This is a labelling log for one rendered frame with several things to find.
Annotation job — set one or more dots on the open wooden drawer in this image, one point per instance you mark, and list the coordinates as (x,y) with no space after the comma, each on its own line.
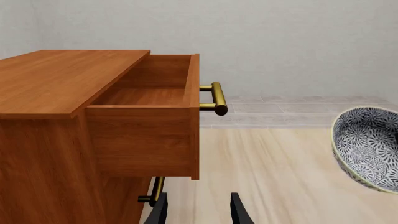
(146,130)

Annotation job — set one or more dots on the black white patterned bowl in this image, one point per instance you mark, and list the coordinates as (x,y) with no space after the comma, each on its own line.
(367,149)

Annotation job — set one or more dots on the wooden cabinet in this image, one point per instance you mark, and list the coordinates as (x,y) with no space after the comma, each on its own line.
(46,116)

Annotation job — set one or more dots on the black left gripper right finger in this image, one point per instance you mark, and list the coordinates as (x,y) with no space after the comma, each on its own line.
(241,212)

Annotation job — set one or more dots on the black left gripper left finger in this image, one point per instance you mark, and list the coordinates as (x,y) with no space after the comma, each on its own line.
(160,211)

